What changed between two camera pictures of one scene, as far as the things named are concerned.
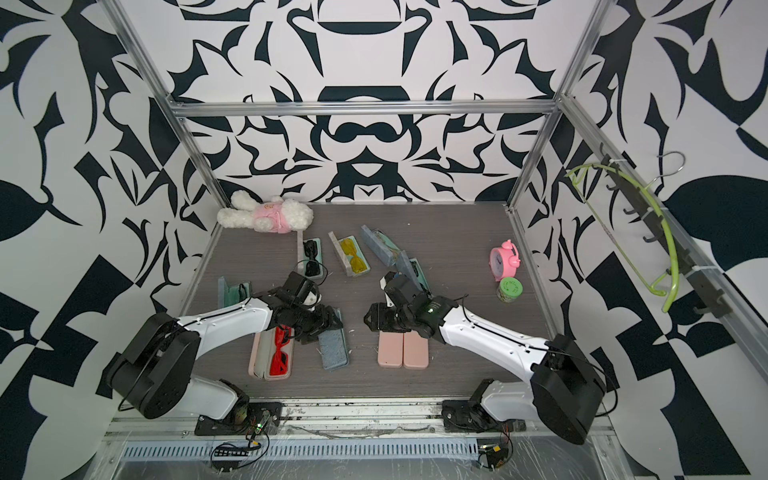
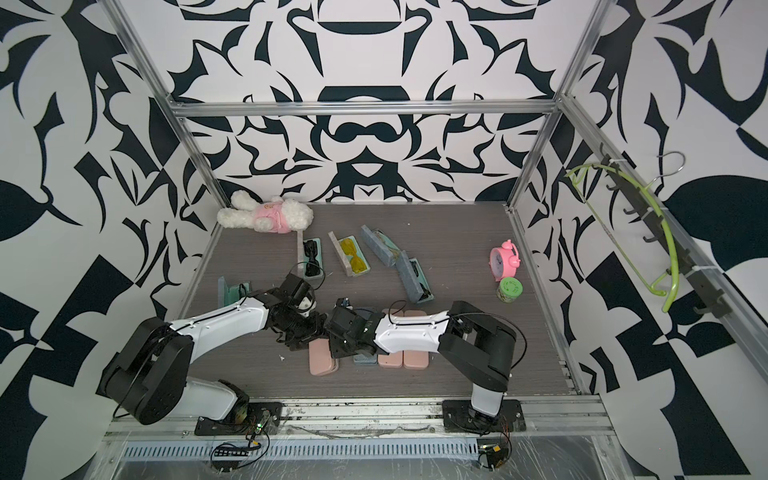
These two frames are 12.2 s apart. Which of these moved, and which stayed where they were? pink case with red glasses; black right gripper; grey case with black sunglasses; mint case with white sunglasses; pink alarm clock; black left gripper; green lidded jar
Moved: pink case with red glasses; black right gripper; mint case with white sunglasses
Stayed: green lidded jar; pink alarm clock; black left gripper; grey case with black sunglasses
